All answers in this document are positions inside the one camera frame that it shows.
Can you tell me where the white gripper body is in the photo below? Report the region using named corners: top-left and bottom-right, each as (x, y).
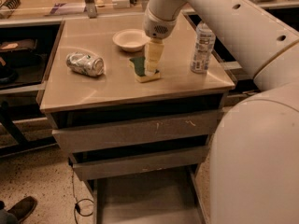
top-left (143, 7), bottom-right (177, 39)

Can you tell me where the white paper bowl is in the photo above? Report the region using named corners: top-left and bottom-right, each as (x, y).
top-left (112, 29), bottom-right (150, 52)

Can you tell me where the brown shoe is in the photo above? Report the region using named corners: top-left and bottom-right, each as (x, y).
top-left (7, 196), bottom-right (37, 224)

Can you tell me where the clear plastic water bottle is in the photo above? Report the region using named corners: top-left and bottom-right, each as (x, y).
top-left (190, 21), bottom-right (216, 74)

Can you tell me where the middle grey drawer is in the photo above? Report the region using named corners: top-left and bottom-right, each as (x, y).
top-left (73, 146), bottom-right (209, 180)

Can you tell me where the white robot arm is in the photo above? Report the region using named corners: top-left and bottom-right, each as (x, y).
top-left (145, 0), bottom-right (299, 224)

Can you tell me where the purple white paper sheet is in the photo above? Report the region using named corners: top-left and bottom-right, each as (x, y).
top-left (50, 3), bottom-right (86, 16)

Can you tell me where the metal coil stand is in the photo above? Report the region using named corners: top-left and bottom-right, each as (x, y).
top-left (0, 0), bottom-right (21, 19)

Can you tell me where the open bottom grey drawer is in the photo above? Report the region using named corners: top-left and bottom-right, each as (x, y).
top-left (93, 167), bottom-right (208, 224)

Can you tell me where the grey drawer cabinet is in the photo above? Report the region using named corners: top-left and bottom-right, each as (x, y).
top-left (36, 11), bottom-right (238, 224)

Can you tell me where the crushed silver soda can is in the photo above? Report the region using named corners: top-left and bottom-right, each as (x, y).
top-left (66, 52), bottom-right (104, 77)

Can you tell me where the green and yellow sponge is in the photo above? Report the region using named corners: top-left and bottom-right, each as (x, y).
top-left (129, 57), bottom-right (161, 83)

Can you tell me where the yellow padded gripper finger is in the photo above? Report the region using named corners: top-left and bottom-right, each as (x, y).
top-left (149, 38), bottom-right (164, 75)
top-left (144, 42), bottom-right (151, 74)

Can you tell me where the black floor cable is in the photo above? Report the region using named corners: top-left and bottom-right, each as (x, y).
top-left (70, 168), bottom-right (94, 224)

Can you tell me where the long wooden workbench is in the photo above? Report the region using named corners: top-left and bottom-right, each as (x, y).
top-left (0, 0), bottom-right (299, 28)

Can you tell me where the top grey drawer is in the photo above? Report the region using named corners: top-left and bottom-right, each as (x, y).
top-left (52, 110), bottom-right (221, 153)

